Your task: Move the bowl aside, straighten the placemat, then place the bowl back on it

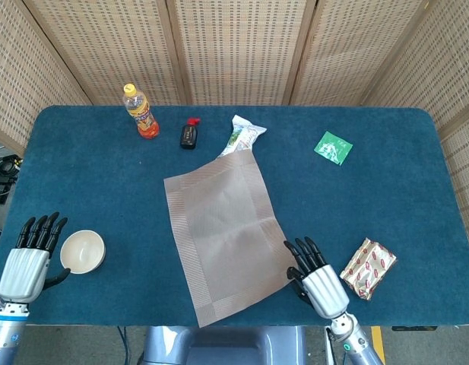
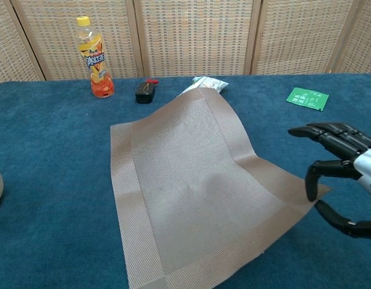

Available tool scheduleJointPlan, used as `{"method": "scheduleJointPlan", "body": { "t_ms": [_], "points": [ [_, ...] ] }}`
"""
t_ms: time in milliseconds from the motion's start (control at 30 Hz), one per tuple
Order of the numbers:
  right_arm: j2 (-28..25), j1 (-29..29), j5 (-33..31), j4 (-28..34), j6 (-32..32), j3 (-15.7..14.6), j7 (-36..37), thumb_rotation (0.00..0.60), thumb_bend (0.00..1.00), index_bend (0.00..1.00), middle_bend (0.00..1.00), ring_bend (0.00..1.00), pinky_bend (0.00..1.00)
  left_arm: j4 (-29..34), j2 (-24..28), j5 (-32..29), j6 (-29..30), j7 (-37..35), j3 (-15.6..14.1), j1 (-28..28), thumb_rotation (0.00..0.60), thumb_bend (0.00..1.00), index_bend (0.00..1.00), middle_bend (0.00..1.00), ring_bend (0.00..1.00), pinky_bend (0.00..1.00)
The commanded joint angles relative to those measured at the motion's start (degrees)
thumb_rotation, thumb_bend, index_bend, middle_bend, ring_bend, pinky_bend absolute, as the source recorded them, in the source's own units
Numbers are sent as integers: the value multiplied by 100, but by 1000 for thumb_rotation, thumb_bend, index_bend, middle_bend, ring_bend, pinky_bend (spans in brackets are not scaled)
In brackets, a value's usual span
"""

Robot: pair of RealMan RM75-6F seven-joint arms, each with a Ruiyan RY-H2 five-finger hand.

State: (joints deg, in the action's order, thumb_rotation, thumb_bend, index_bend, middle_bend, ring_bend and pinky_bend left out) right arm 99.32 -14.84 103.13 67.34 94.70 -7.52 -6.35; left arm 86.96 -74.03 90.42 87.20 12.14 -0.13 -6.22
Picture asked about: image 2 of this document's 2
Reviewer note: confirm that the green tea sachet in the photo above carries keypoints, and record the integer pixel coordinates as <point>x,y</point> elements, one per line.
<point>307,97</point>

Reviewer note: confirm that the grey woven placemat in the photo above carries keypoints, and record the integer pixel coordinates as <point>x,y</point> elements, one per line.
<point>188,180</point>

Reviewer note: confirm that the woven bamboo folding screen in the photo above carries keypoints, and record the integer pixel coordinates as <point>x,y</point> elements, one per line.
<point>197,36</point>

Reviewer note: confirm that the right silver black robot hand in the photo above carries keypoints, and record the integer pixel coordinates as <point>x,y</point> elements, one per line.
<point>344,141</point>

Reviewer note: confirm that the orange drink bottle yellow cap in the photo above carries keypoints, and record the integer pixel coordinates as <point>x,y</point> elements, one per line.
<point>98,66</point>

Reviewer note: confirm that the small black bottle red cap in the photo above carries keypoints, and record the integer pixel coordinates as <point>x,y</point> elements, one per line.
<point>144,93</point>

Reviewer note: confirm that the white snack bag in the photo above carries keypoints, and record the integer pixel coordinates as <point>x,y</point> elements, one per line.
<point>212,83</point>

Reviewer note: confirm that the blue carpet table cover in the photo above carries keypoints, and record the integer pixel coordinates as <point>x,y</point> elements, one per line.
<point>53,150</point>

